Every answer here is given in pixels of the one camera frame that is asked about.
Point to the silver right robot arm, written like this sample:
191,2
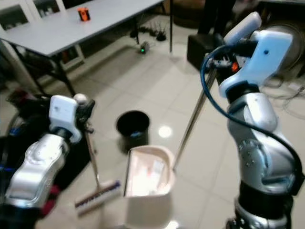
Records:
259,143

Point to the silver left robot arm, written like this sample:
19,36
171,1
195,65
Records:
35,167

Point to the black box stool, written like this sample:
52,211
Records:
201,50

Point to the person in dark trousers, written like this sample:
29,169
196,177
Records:
217,14

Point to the black round waste bin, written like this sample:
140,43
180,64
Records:
133,125

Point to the white glass-door cabinet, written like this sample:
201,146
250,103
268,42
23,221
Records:
28,12

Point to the power strip with green light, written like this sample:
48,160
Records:
143,47

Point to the paper scraps in dustpan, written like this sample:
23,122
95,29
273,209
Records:
147,172

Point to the grey folding table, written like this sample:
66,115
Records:
66,26

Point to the small orange black device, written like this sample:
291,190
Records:
84,14

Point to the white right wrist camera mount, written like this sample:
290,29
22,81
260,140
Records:
262,59

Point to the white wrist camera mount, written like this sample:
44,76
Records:
262,59
63,112

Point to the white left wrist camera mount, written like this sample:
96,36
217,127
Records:
63,112

